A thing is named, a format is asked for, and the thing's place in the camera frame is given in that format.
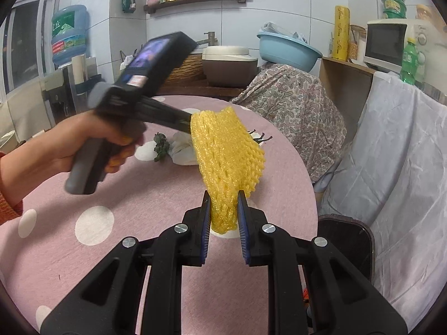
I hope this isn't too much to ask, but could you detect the green soda bottle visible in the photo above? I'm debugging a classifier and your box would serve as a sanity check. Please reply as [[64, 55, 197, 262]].
[[401, 38, 420, 86]]

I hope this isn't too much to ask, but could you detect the paisley patterned cloth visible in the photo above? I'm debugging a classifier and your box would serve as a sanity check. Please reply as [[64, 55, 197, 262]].
[[230, 63, 347, 184]]

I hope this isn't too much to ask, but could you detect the orange lidded jar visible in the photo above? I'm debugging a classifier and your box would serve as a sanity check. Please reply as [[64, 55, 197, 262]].
[[415, 4, 435, 23]]

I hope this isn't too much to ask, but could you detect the grey cream rice cooker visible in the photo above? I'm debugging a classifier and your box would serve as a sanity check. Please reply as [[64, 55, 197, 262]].
[[202, 45, 259, 88]]

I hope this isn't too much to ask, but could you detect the yellow foam fruit net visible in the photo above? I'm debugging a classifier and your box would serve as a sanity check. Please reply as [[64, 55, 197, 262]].
[[189, 106, 267, 236]]

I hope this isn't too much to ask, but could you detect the blue water jug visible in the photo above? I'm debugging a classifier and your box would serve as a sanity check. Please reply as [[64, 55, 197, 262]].
[[51, 4, 88, 66]]

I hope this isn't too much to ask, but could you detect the light blue plastic basin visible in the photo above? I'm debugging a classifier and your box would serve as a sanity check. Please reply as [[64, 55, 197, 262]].
[[256, 31, 324, 72]]

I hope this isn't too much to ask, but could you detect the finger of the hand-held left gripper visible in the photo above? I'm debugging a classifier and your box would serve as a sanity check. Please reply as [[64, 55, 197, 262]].
[[139, 97, 193, 122], [140, 113, 192, 135]]

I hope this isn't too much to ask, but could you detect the dark brown trash bin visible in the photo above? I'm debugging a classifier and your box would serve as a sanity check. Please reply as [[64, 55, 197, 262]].
[[316, 215, 376, 281]]

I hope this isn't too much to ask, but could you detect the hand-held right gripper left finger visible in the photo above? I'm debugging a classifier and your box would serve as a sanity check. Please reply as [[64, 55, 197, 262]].
[[39, 190, 212, 335]]

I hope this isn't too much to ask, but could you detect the sliding glass window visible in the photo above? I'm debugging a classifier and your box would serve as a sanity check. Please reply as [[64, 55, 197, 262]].
[[0, 0, 61, 95]]

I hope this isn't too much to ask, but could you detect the white crumpled sheet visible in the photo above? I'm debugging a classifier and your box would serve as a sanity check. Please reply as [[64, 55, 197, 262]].
[[319, 71, 447, 322]]

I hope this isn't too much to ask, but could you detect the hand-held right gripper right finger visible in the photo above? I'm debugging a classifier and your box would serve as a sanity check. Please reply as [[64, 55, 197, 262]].
[[237, 190, 408, 335]]

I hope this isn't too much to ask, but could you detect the black hair clip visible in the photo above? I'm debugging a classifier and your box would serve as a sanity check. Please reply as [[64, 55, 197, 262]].
[[249, 129, 273, 144]]

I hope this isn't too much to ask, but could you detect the stack of green bowls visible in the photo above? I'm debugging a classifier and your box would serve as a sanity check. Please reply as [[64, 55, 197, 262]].
[[380, 0, 407, 20]]

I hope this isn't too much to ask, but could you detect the person's left hand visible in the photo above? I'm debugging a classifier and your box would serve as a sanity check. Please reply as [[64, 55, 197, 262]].
[[45, 111, 144, 186]]

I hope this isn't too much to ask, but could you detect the yellow wrap roll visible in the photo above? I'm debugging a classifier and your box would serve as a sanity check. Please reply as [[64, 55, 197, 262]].
[[332, 5, 351, 61]]

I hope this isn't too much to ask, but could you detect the white flower bouquet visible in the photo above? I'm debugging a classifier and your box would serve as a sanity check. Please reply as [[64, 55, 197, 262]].
[[154, 132, 199, 166]]

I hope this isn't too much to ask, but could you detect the metal faucet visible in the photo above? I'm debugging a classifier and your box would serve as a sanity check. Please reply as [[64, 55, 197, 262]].
[[196, 31, 218, 47]]

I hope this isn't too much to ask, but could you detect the wicker basket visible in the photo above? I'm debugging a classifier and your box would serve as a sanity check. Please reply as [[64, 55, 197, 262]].
[[164, 54, 205, 85]]

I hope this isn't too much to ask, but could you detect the light wooden cabinet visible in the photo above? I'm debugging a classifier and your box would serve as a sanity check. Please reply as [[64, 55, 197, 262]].
[[318, 57, 378, 143]]

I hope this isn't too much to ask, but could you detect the crumpled grey plastic bag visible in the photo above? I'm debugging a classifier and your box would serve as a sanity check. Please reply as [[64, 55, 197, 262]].
[[262, 21, 308, 44]]

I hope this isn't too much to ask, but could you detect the white microwave oven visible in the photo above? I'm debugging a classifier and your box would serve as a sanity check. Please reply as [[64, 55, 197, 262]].
[[364, 19, 447, 74]]

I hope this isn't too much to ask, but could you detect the glass jar with woven lid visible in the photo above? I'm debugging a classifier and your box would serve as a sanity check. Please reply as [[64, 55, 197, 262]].
[[349, 24, 367, 61]]

